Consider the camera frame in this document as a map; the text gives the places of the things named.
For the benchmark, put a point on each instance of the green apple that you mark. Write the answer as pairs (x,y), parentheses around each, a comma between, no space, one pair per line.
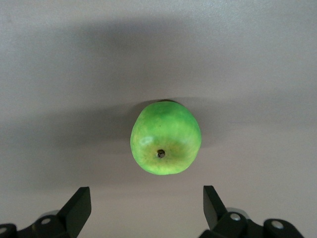
(166,134)

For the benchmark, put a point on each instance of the brown table cover mat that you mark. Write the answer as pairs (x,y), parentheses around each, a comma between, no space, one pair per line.
(49,124)

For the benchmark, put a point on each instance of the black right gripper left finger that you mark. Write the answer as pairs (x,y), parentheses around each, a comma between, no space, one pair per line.
(71,215)

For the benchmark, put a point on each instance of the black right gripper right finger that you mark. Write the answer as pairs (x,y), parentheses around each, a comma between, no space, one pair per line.
(218,218)

